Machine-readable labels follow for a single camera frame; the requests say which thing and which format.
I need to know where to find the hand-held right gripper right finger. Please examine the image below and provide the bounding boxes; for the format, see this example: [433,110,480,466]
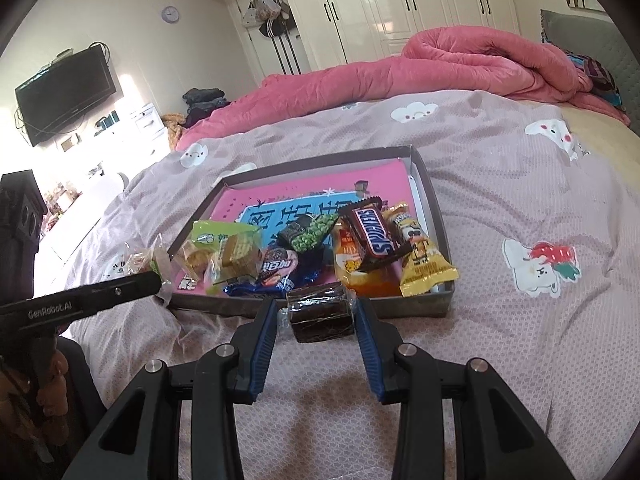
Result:
[355,297,578,480]

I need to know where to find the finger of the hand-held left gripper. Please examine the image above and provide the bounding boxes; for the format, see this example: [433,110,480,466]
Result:
[85,270,162,311]

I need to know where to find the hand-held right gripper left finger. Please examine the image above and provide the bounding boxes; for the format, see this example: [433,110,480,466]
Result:
[60,300,278,480]

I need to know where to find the dark brown cake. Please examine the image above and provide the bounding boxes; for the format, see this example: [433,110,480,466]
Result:
[285,282,357,344]

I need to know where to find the green label pastry packet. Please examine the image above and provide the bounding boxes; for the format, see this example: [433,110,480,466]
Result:
[181,219,264,282]

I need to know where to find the blue cookie packet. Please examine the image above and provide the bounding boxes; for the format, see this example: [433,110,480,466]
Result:
[222,246,326,297]

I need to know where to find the orange cracker packet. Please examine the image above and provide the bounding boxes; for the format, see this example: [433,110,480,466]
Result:
[331,227,403,298]

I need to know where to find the clear green pastry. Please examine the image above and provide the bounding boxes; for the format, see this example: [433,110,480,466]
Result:
[205,235,265,295]

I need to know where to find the yellow cartoon snack packet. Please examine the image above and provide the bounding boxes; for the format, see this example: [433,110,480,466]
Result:
[386,201,460,298]

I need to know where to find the brown chocolate bar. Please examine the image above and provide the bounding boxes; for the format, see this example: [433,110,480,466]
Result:
[339,196,412,272]

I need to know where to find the black green-pea packet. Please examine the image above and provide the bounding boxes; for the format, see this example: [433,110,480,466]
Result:
[276,211,340,254]

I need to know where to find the grey shallow cardboard box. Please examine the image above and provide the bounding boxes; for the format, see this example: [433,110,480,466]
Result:
[162,145,457,318]

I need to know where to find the person's left hand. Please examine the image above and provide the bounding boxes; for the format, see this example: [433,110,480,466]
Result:
[30,345,71,418]

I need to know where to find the white drawer cabinet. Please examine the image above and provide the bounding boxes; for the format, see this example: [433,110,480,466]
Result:
[131,102,171,158]

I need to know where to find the pink book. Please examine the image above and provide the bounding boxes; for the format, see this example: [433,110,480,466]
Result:
[177,157,418,296]

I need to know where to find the tan plush cloth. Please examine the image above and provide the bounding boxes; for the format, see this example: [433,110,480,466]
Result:
[161,112,188,151]

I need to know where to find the dark clothes pile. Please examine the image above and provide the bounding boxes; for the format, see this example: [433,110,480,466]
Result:
[182,87,233,128]

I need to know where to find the black television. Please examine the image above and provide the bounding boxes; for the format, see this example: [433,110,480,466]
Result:
[14,45,118,148]

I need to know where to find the white door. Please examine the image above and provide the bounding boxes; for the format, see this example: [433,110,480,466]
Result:
[225,0,313,88]

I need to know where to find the pink quilt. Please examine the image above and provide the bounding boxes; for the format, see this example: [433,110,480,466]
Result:
[175,26,632,153]

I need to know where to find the hanging clothes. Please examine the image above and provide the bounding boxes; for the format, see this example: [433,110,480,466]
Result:
[242,0,291,38]

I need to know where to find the tan bed sheet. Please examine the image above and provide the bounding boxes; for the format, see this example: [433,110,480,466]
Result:
[560,105,640,171]

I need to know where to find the white wardrobe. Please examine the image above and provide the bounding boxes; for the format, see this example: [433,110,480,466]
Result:
[272,0,521,78]

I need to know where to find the striped multicolour cloth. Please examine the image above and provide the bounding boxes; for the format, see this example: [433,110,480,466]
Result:
[567,50,628,111]

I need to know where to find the grey padded headboard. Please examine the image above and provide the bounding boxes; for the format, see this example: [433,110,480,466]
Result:
[539,8,640,136]

